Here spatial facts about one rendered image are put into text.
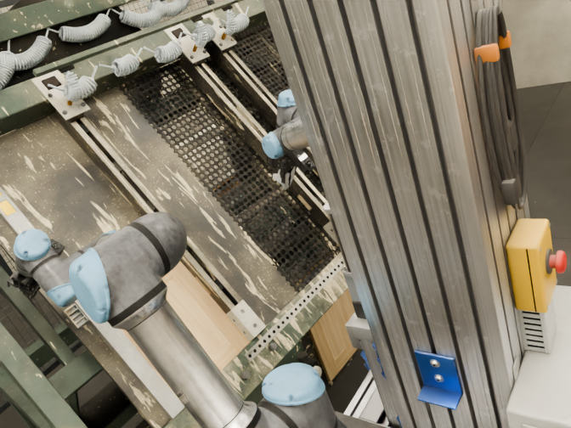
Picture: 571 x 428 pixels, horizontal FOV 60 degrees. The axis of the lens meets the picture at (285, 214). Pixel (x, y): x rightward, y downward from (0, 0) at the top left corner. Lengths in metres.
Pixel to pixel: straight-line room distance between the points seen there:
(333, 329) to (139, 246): 1.62
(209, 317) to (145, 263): 0.90
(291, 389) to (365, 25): 0.66
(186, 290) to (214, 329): 0.16
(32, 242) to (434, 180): 0.92
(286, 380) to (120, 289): 0.37
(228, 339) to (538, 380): 1.09
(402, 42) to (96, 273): 0.58
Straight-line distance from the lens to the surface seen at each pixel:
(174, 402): 1.67
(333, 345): 2.42
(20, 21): 2.47
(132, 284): 0.88
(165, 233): 0.91
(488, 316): 0.85
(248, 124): 2.13
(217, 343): 1.76
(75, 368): 1.72
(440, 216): 0.76
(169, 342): 0.90
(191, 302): 1.77
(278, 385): 1.01
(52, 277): 1.28
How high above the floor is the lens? 1.93
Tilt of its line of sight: 24 degrees down
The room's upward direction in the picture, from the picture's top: 20 degrees counter-clockwise
